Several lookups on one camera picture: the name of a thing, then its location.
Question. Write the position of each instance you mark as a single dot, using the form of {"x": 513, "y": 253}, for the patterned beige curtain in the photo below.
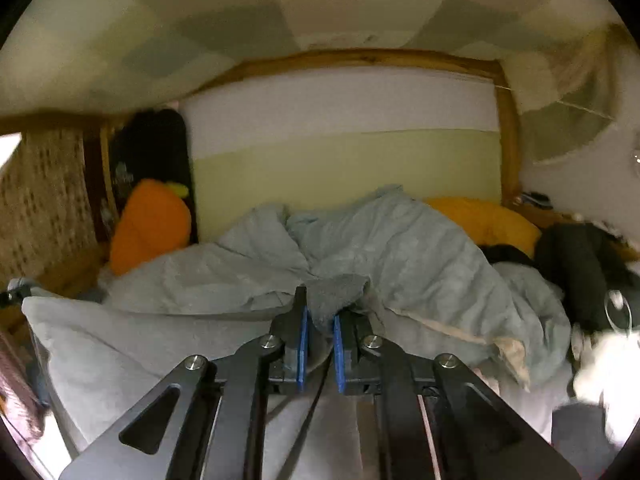
{"x": 45, "y": 200}

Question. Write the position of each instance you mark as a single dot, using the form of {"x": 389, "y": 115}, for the wooden bed frame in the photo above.
{"x": 350, "y": 57}

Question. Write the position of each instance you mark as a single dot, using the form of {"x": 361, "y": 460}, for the checked bed curtain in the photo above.
{"x": 560, "y": 125}

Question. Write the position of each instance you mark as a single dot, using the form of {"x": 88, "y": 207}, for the grey-blue duvet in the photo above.
{"x": 400, "y": 250}

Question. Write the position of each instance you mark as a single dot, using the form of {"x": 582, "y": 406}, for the black jacket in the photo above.
{"x": 570, "y": 270}

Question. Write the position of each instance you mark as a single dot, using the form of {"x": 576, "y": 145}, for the white and green headboard cushion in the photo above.
{"x": 350, "y": 160}

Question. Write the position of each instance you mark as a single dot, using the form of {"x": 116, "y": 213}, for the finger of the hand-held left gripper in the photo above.
{"x": 17, "y": 291}

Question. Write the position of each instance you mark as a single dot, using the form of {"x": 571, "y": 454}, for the white garment with pink print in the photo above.
{"x": 600, "y": 375}

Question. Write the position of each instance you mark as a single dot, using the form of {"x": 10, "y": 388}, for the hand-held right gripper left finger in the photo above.
{"x": 301, "y": 350}

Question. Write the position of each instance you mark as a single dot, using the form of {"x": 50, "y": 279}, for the orange carrot plush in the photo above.
{"x": 150, "y": 230}

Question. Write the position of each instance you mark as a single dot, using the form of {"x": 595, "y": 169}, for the yellow pillow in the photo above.
{"x": 490, "y": 220}

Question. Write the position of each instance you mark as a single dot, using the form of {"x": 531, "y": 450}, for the grey printed t-shirt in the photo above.
{"x": 335, "y": 295}

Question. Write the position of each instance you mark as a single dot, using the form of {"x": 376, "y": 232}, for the checked fabric canopy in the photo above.
{"x": 200, "y": 10}

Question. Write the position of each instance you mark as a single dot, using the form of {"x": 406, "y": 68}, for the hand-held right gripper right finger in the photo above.
{"x": 339, "y": 355}

